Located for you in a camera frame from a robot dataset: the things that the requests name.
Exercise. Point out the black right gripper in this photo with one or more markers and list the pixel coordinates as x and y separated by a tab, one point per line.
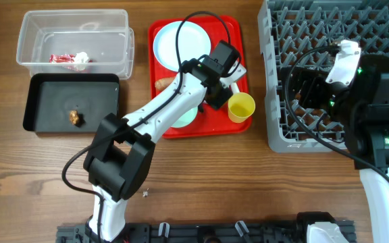
314	81

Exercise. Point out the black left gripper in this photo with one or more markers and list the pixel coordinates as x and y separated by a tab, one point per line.
217	102

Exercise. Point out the mint green bowl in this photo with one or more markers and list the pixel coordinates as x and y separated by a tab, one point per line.
186	119

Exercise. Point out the orange carrot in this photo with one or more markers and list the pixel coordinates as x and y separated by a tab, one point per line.
163	83

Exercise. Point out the white tissue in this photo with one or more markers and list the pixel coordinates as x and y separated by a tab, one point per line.
81	57

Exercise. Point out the brown food scrap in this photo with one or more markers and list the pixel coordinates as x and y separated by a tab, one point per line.
74	117

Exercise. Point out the red snack wrapper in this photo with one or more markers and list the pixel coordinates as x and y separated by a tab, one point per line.
67	59

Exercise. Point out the light blue bowl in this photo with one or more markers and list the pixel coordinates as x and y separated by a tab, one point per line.
238	74

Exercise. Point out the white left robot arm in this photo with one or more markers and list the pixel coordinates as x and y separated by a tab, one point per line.
119	158

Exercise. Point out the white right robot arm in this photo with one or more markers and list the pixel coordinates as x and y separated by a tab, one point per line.
355	93

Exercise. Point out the grey dishwasher rack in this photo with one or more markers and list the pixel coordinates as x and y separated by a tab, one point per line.
287	29

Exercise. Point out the white plastic spoon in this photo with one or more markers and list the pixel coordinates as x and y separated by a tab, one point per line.
234	87

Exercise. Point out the yellow plastic cup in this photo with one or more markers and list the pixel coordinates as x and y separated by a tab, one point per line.
241	106

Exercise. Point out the red serving tray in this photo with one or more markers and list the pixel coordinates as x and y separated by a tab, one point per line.
208	121

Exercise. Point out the light blue plate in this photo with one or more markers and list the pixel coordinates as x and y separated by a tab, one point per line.
193	42

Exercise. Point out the black plastic tray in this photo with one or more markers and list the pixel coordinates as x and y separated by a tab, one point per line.
51	97

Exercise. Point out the clear plastic bin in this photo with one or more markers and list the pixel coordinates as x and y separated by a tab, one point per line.
103	34

